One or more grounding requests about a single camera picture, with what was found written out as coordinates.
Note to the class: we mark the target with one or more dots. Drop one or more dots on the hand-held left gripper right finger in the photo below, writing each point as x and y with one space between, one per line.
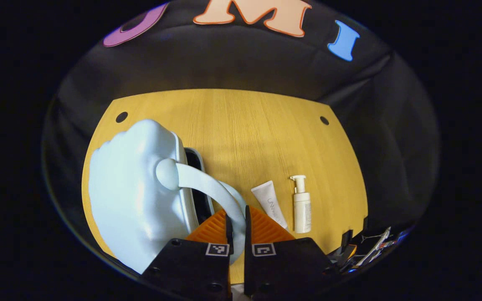
283 267

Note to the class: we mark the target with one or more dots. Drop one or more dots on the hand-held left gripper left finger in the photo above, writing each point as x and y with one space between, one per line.
191 271

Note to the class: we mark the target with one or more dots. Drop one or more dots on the white pump bottle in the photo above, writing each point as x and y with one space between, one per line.
302 213

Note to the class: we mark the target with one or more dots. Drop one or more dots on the white squeeze tube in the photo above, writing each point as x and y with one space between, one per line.
268 200

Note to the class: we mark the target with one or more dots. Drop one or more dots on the light blue suitcase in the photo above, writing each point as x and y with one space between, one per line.
132 200

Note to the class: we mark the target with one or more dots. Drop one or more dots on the black backdrop cloth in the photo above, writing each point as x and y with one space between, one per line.
224 67

